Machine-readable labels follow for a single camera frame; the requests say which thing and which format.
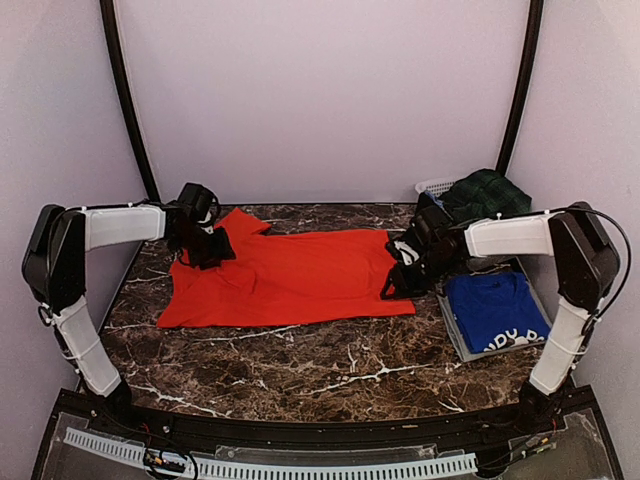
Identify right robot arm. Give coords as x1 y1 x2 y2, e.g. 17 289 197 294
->
380 202 631 397

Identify black front rail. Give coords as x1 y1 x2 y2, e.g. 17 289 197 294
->
69 395 552 452

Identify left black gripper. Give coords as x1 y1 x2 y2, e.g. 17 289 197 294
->
173 223 236 269

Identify left black frame post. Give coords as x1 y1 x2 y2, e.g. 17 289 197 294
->
99 0 161 201

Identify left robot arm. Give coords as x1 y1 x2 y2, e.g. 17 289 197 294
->
22 202 235 436

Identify grey folded garment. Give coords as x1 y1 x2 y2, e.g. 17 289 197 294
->
436 272 555 364

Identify white laundry basket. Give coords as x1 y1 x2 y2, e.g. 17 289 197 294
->
414 178 458 197

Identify black frame post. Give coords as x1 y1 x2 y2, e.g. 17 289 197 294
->
99 0 161 201
495 0 544 176

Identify white slotted cable duct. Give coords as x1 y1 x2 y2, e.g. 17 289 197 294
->
63 427 477 479

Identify dark green plaid garment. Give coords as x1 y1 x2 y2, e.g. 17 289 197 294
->
438 169 532 223

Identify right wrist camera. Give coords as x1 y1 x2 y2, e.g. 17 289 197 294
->
410 205 453 247

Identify red t-shirt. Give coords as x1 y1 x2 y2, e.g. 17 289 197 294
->
157 209 416 328

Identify blue printed t-shirt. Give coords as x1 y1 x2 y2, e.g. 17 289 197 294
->
446 272 554 353

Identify right black frame post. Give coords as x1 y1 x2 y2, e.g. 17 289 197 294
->
495 0 544 176

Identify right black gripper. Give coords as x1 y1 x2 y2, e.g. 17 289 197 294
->
380 248 459 299

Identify black garment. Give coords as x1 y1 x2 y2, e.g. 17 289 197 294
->
415 191 453 226

